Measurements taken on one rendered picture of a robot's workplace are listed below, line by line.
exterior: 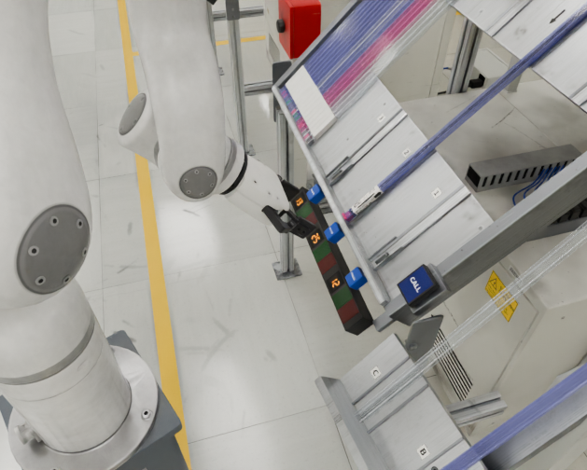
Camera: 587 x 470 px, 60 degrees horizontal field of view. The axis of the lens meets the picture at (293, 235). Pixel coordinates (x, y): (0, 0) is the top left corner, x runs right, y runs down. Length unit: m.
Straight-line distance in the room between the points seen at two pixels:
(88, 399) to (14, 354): 0.13
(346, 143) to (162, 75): 0.50
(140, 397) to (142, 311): 1.00
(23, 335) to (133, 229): 1.48
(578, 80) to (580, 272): 0.40
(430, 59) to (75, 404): 2.07
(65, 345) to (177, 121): 0.26
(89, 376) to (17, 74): 0.33
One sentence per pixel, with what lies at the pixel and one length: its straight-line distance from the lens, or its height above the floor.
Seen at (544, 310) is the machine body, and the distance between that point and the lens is 1.02.
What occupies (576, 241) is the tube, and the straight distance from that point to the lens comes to 0.62.
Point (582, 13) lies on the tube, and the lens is 0.89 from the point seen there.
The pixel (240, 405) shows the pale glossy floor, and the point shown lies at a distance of 1.50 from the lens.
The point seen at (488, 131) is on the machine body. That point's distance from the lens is 1.38.
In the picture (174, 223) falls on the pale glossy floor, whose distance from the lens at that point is 1.97.
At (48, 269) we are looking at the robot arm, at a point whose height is 1.06.
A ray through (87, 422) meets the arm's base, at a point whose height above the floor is 0.77.
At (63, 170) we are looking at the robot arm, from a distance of 0.43.
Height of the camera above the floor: 1.35
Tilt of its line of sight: 46 degrees down
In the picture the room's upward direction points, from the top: straight up
